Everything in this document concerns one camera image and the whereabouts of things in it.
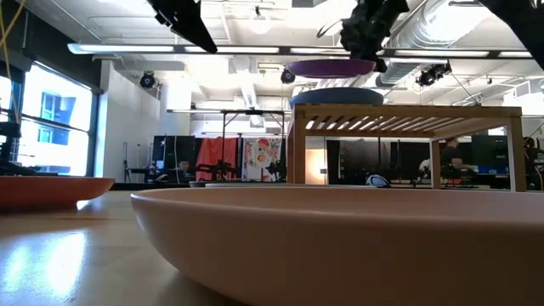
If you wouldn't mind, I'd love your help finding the orange plate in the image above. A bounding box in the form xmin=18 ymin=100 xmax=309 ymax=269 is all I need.
xmin=0 ymin=175 xmax=116 ymax=210

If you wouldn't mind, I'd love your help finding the purple plate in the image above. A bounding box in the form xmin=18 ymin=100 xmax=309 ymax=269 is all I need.
xmin=286 ymin=58 xmax=377 ymax=80

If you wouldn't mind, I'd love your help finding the long ceiling light bar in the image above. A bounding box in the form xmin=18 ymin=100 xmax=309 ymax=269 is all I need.
xmin=67 ymin=42 xmax=535 ymax=60

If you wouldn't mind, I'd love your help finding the light grey plate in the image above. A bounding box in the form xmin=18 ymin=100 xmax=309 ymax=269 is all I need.
xmin=205 ymin=182 xmax=371 ymax=190

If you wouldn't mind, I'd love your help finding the person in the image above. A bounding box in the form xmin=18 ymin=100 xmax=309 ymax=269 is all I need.
xmin=439 ymin=136 xmax=467 ymax=179
xmin=523 ymin=135 xmax=544 ymax=191

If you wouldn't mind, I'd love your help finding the peach plate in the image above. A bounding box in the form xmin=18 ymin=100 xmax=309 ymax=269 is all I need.
xmin=130 ymin=186 xmax=544 ymax=306

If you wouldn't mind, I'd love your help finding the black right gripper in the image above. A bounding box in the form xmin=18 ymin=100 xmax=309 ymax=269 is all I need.
xmin=338 ymin=0 xmax=411 ymax=74

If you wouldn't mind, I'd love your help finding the orange hanging cloth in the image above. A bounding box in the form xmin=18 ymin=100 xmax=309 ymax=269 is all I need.
xmin=195 ymin=136 xmax=239 ymax=183

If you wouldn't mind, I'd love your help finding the wooden slatted shelf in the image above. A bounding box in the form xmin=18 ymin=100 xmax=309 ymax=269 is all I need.
xmin=286 ymin=104 xmax=528 ymax=193

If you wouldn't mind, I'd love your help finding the black metal rack frame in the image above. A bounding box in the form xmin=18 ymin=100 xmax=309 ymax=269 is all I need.
xmin=167 ymin=108 xmax=286 ymax=182

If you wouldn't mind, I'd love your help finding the large glass window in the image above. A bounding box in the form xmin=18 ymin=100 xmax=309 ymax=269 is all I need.
xmin=0 ymin=63 xmax=95 ymax=178

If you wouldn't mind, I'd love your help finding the silver air duct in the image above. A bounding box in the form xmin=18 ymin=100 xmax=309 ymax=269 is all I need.
xmin=377 ymin=0 xmax=484 ymax=86

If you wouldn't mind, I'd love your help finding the white blue ball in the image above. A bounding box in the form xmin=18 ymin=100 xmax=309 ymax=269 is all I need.
xmin=365 ymin=173 xmax=391 ymax=189

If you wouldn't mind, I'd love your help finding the colourful printed poster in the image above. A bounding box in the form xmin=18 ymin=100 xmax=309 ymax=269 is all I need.
xmin=241 ymin=138 xmax=284 ymax=182

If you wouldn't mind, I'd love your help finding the blue plate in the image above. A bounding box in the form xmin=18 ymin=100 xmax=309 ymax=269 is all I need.
xmin=288 ymin=87 xmax=386 ymax=110

